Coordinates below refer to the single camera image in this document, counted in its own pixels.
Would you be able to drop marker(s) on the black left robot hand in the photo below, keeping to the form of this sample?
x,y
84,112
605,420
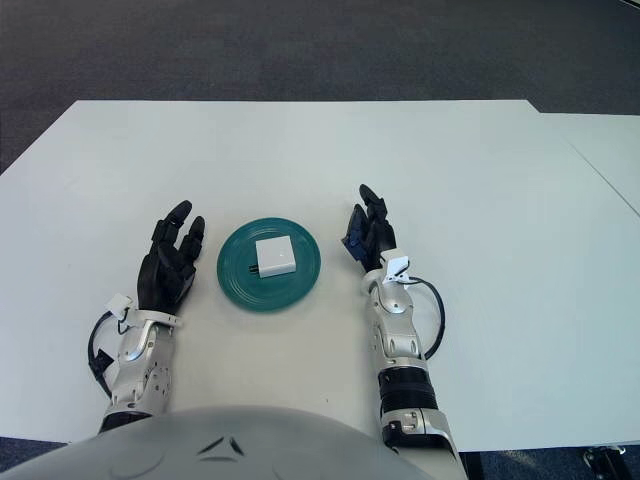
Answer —
x,y
162,280

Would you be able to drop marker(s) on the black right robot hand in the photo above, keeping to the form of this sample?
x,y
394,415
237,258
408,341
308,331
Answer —
x,y
377,235

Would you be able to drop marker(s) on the white square charger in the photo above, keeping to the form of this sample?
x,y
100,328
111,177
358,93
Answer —
x,y
274,257

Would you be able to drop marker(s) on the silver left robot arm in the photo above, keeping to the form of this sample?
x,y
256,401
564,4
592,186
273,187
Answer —
x,y
140,360

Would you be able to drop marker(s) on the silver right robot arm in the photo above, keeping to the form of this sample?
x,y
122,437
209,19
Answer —
x,y
395,310

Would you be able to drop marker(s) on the teal round plate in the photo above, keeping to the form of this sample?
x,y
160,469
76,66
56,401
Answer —
x,y
235,287

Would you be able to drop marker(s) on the grey robot torso shell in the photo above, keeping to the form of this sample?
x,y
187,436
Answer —
x,y
200,450

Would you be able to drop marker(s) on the black table leg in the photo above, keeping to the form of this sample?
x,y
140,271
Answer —
x,y
475,467

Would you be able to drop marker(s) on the black table caster foot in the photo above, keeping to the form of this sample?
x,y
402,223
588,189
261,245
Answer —
x,y
605,454

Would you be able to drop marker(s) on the white strip on floor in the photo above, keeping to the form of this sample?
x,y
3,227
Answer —
x,y
627,2

